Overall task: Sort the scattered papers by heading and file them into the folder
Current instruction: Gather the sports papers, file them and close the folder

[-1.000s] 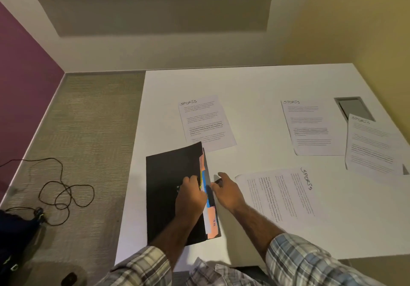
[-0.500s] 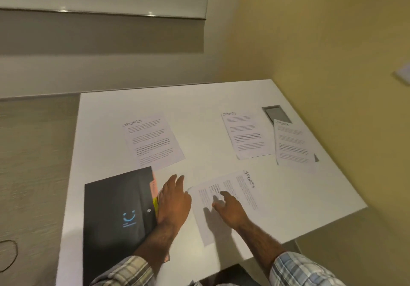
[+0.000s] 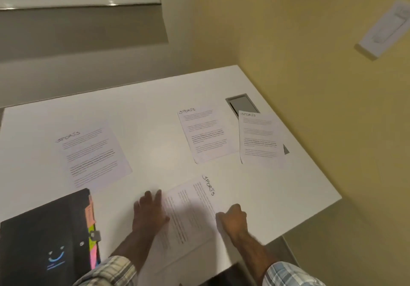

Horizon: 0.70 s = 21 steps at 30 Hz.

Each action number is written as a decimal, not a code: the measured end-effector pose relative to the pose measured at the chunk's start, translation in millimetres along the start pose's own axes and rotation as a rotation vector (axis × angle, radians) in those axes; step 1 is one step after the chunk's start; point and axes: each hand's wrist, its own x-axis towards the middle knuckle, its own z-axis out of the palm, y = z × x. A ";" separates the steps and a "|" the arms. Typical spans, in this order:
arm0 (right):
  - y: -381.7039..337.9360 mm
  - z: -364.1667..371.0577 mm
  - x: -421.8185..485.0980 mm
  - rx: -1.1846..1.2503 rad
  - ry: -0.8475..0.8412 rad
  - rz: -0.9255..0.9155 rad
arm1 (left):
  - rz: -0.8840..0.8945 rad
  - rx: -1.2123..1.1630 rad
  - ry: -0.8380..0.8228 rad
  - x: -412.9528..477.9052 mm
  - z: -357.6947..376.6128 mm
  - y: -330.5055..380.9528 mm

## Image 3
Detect person's right hand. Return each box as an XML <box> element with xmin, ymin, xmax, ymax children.
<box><xmin>216</xmin><ymin>203</ymin><xmax>249</xmax><ymax>242</ymax></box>

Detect person's left hand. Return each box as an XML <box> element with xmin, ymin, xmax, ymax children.
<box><xmin>133</xmin><ymin>189</ymin><xmax>170</xmax><ymax>236</ymax></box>

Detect white text paper sheet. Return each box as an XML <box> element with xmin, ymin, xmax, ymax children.
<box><xmin>54</xmin><ymin>121</ymin><xmax>133</xmax><ymax>191</ymax></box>
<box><xmin>238</xmin><ymin>110</ymin><xmax>287</xmax><ymax>165</ymax></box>
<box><xmin>177</xmin><ymin>104</ymin><xmax>241</xmax><ymax>165</ymax></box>
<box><xmin>138</xmin><ymin>175</ymin><xmax>244</xmax><ymax>275</ymax></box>

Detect black expanding folder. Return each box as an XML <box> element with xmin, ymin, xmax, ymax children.
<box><xmin>0</xmin><ymin>188</ymin><xmax>103</xmax><ymax>286</ymax></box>

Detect person's right forearm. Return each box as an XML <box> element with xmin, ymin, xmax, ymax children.
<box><xmin>232</xmin><ymin>230</ymin><xmax>279</xmax><ymax>286</ymax></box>

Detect person's left forearm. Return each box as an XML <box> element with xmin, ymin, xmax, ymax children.
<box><xmin>110</xmin><ymin>228</ymin><xmax>158</xmax><ymax>274</ymax></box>

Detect plaid shirt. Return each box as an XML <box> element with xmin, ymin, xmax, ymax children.
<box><xmin>73</xmin><ymin>255</ymin><xmax>326</xmax><ymax>286</ymax></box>

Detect grey table cable hatch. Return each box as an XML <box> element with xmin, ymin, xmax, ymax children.
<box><xmin>225</xmin><ymin>93</ymin><xmax>290</xmax><ymax>155</ymax></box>

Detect white wall switch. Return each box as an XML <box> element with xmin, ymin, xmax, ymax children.
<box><xmin>358</xmin><ymin>0</ymin><xmax>410</xmax><ymax>60</ymax></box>

